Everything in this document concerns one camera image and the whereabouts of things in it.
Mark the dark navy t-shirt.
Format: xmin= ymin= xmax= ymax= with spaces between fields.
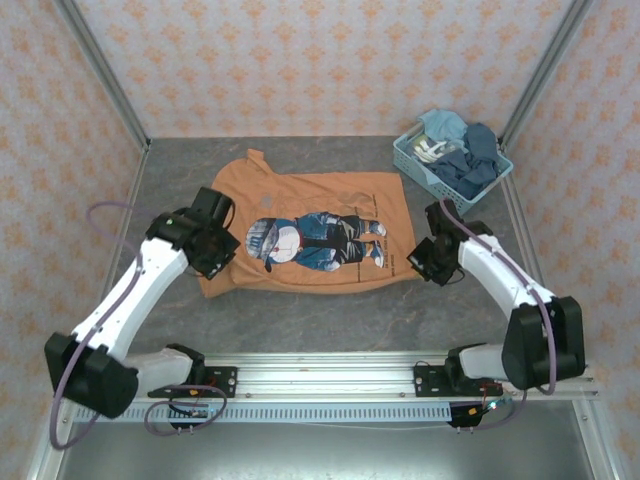
xmin=428 ymin=149 xmax=497 ymax=200

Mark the slate blue t-shirt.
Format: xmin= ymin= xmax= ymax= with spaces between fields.
xmin=462 ymin=122 xmax=501 ymax=176

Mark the aluminium table side rail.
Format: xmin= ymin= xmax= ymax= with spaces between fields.
xmin=79 ymin=142 xmax=152 ymax=362
xmin=499 ymin=142 xmax=571 ymax=361

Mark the white green print t-shirt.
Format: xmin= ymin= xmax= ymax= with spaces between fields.
xmin=408 ymin=133 xmax=465 ymax=164

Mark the slotted grey cable duct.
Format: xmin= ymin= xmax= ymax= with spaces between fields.
xmin=73 ymin=403 xmax=454 ymax=425

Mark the light blue t-shirt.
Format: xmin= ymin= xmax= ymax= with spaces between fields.
xmin=417 ymin=108 xmax=469 ymax=144

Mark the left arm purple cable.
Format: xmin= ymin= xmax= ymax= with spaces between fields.
xmin=49 ymin=201 xmax=229 ymax=450

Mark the grey metal bottom panel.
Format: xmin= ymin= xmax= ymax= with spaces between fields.
xmin=54 ymin=422 xmax=599 ymax=480

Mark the orange cartoon print t-shirt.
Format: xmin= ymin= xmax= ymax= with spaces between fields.
xmin=197 ymin=148 xmax=417 ymax=300

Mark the aluminium cross beam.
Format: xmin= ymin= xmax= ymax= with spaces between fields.
xmin=52 ymin=352 xmax=600 ymax=401

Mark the black lower bracket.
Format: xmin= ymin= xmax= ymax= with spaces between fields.
xmin=447 ymin=402 xmax=489 ymax=434
xmin=167 ymin=402 xmax=211 ymax=434

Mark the aluminium lower frame rail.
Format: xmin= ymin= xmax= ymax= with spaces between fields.
xmin=572 ymin=399 xmax=621 ymax=480
xmin=24 ymin=399 xmax=76 ymax=480

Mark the light blue plastic basket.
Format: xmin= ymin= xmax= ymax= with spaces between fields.
xmin=392 ymin=122 xmax=515 ymax=217

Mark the aluminium frame post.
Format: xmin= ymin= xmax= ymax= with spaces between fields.
xmin=53 ymin=0 xmax=151 ymax=154
xmin=498 ymin=0 xmax=597 ymax=149

